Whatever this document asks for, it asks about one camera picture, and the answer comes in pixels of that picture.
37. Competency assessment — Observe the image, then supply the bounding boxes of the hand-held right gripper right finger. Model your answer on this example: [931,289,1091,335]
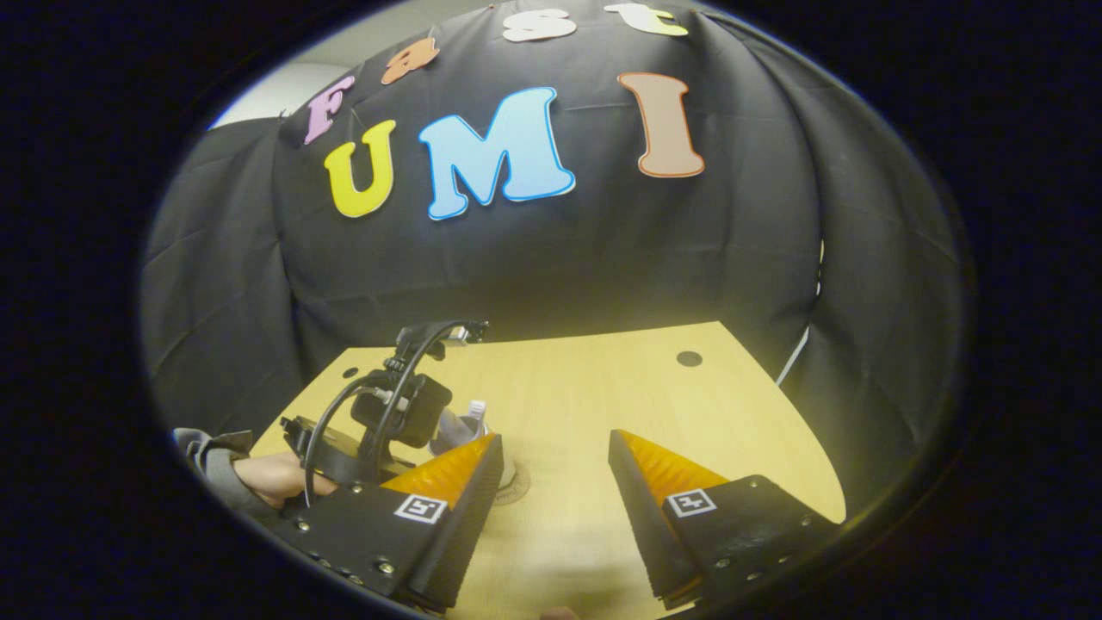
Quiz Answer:
[608,429,842,609]

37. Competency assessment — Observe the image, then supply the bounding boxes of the black backdrop cloth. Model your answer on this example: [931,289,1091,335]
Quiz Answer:
[140,0,965,518]

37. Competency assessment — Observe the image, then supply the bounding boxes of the white cup with wooden handle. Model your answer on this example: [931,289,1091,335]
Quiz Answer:
[428,409,519,490]

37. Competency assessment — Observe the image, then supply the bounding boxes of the wooden desktop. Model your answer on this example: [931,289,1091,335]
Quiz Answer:
[250,321,847,620]

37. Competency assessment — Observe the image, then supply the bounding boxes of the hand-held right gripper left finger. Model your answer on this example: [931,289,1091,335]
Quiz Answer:
[274,433,505,612]

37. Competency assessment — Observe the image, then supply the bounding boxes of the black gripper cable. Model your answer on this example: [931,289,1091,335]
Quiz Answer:
[303,320,473,507]

